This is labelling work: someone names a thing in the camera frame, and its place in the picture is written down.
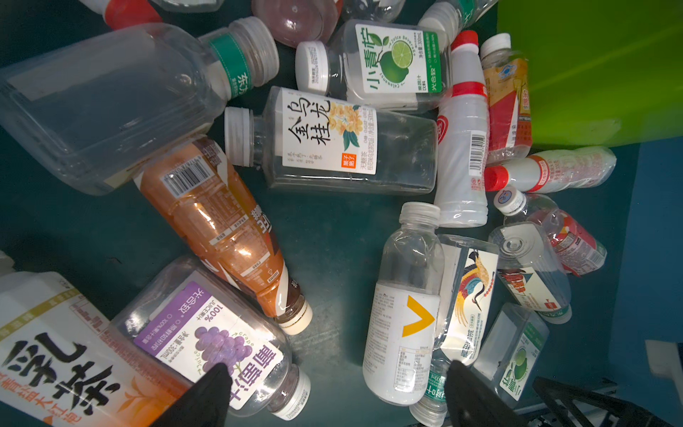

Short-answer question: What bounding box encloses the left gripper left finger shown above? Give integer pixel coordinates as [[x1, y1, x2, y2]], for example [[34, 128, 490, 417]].
[[150, 363, 232, 427]]

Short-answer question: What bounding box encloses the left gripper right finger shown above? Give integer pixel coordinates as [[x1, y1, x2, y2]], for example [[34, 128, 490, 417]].
[[445, 360, 520, 427]]

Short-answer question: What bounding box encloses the lime label bottle front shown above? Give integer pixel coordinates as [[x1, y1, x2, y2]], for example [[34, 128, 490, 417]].
[[472, 302, 550, 408]]

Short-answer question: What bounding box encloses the white yellow V bottle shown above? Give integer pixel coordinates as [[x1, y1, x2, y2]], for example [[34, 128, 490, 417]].
[[363, 202, 445, 407]]

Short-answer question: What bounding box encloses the bird label green cap bottle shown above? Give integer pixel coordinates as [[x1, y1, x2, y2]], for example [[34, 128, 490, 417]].
[[409, 234, 499, 426]]

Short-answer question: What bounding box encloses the red white label clear bottle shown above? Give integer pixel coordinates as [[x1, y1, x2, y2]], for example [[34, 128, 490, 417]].
[[488, 222, 573, 325]]

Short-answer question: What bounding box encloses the orange milk tea bottle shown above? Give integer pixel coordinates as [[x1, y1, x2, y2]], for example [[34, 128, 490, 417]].
[[1, 272, 187, 426]]

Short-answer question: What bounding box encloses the white slim bottle red cap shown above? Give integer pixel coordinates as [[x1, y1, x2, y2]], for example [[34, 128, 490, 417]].
[[434, 30, 489, 228]]

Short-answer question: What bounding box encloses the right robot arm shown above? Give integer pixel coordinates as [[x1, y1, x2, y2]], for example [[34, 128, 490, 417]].
[[529, 340, 682, 426]]

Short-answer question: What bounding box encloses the green trash bin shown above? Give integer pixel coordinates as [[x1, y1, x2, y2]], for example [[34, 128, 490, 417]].
[[497, 0, 682, 149]]

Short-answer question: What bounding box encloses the purple grape juice bottle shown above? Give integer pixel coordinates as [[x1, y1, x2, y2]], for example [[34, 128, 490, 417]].
[[108, 256, 311, 421]]

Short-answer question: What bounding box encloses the red label crushed bottle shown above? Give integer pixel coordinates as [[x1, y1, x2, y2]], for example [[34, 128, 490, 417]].
[[494, 187, 608, 277]]

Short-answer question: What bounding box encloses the brown milk tea bottle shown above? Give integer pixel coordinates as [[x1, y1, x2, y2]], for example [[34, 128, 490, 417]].
[[134, 135, 313, 336]]

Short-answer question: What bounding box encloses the white bottle red cap lying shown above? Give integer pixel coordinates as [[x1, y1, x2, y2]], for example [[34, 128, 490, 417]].
[[484, 146, 617, 194]]

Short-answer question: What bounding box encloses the osmanthus oolong square bottle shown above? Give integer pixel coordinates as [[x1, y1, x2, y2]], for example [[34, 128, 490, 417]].
[[224, 86, 438, 195]]

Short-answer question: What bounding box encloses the large clear green band bottle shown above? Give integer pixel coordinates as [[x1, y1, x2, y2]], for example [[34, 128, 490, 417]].
[[1, 16, 279, 196]]

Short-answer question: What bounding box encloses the orange tea bottle white cap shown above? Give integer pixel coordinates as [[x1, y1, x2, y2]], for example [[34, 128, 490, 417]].
[[480, 33, 533, 165]]

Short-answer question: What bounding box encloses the lime label square bottle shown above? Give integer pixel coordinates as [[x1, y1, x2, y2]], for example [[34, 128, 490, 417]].
[[295, 20, 452, 113]]

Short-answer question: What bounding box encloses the clear bottle green cap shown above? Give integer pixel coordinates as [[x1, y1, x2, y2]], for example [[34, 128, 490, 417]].
[[418, 0, 499, 43]]

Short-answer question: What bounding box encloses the dark red juice bottle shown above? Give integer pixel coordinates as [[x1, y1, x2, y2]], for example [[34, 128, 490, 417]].
[[251, 0, 343, 48]]

